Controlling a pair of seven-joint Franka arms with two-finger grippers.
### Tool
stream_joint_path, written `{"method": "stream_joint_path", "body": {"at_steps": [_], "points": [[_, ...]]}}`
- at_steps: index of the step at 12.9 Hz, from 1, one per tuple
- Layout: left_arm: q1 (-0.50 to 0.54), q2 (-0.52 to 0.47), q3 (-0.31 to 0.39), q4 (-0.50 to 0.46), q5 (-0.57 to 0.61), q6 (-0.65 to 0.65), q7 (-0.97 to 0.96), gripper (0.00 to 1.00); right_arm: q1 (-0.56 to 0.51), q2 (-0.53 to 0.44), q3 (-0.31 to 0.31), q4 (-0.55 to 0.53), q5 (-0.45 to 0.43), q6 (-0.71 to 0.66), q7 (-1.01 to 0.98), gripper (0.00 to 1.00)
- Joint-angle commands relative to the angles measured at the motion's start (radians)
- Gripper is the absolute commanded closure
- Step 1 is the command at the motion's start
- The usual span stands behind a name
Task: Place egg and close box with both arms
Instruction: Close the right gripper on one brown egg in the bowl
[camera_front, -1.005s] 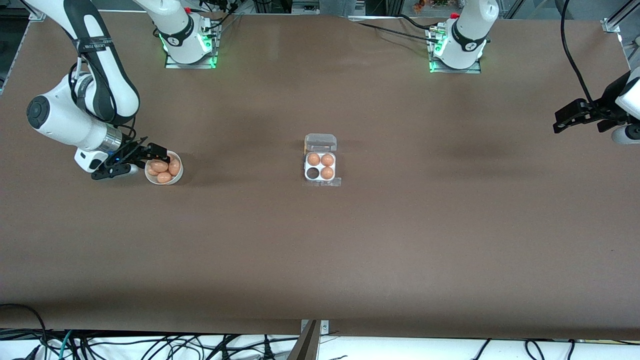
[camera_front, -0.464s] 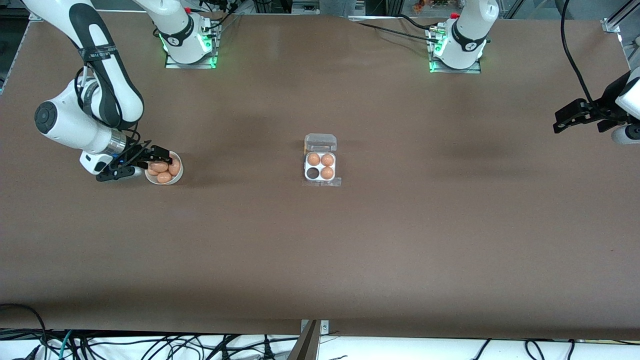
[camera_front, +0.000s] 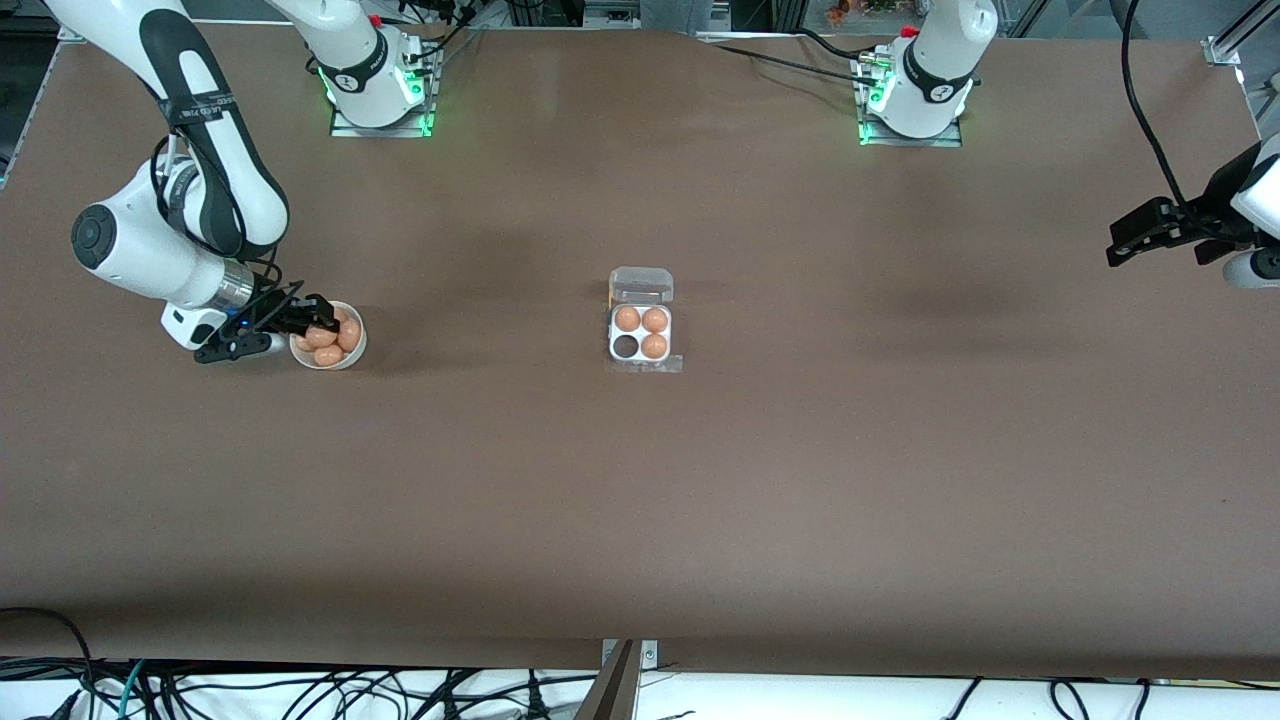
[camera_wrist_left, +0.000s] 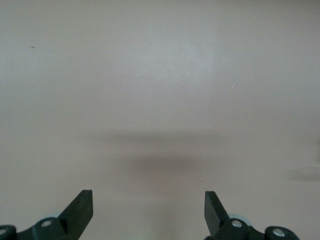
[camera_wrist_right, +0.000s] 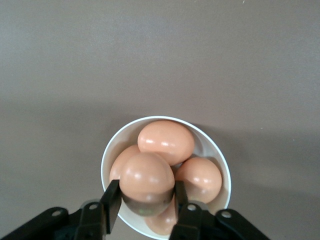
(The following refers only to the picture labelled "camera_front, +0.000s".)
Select clear plastic egg carton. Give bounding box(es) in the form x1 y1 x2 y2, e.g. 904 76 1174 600
606 266 685 375

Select white bowl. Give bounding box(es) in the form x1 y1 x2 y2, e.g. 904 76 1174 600
289 300 368 372

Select dark metal bar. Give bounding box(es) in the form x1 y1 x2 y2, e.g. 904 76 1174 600
573 640 642 720

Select thick black hanging cable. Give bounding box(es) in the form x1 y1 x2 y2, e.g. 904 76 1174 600
1116 0 1209 227

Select aluminium frame corner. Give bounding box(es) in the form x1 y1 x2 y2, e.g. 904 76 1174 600
1203 0 1280 133

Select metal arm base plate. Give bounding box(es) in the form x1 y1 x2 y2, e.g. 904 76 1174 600
850 52 965 149
328 42 441 139

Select black looped cable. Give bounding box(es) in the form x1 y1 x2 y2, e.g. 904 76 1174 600
0 606 98 720

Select teal cable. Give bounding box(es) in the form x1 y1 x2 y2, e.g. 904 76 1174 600
116 660 149 720

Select metal bracket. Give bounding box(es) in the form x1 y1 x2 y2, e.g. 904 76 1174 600
600 639 660 720

